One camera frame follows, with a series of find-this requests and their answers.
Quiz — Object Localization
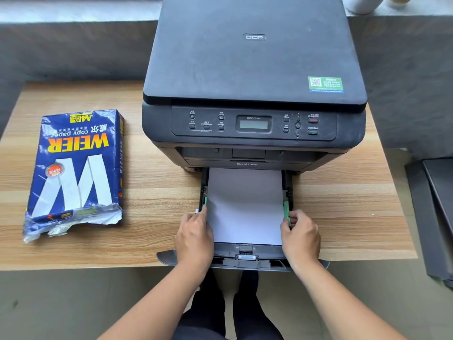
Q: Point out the black printer tray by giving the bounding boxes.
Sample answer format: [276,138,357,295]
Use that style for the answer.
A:
[156,167,331,273]

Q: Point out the person's left hand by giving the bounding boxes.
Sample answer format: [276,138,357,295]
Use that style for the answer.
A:
[174,205,216,277]

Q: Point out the person's right hand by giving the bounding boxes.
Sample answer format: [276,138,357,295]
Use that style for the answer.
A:
[280,209,322,272]

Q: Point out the person's left forearm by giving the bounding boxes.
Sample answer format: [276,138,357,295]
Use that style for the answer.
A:
[97,261,210,340]

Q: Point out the person's black trousers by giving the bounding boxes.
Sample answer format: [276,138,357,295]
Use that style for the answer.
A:
[171,268,285,340]

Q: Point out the person's right forearm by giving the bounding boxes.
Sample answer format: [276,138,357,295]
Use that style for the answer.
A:
[293,259,408,340]

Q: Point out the blue copy paper ream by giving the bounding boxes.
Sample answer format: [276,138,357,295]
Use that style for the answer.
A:
[22,109,126,244]

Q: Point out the green plant in white pot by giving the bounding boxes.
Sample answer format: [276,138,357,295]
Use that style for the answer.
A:
[343,0,387,16]

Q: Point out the white paper sheets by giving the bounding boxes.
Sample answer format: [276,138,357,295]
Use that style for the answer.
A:
[206,167,286,246]

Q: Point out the black printer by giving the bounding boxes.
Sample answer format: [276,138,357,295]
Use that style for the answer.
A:
[141,0,369,175]

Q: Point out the black cabinet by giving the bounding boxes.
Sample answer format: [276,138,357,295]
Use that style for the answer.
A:
[404,158,453,289]

